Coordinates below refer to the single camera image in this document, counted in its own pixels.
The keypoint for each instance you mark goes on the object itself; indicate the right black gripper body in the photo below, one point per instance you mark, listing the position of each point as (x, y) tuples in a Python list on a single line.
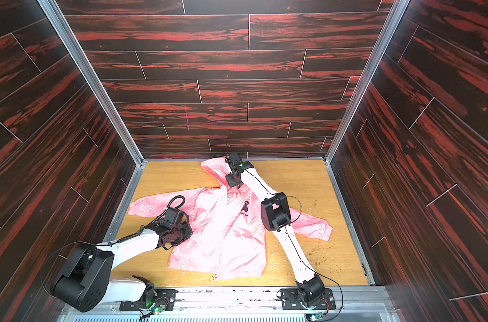
[(232, 177)]

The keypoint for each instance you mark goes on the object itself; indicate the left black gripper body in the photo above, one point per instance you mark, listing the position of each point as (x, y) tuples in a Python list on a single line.
[(181, 235)]

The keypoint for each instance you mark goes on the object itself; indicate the pink hooded jacket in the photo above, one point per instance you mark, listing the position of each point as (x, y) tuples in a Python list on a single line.
[(228, 235)]

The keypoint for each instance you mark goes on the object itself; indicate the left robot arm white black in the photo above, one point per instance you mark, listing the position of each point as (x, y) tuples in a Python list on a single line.
[(85, 281)]

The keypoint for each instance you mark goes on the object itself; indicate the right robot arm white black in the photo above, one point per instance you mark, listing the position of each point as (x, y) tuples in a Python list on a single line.
[(276, 218)]

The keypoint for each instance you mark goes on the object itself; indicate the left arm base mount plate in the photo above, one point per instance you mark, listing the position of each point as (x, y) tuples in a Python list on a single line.
[(156, 301)]

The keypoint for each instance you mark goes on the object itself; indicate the aluminium front rail frame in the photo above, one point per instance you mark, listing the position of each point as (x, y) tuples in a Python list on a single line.
[(251, 304)]

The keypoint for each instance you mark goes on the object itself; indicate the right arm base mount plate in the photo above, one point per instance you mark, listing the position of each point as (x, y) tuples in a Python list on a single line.
[(293, 299)]

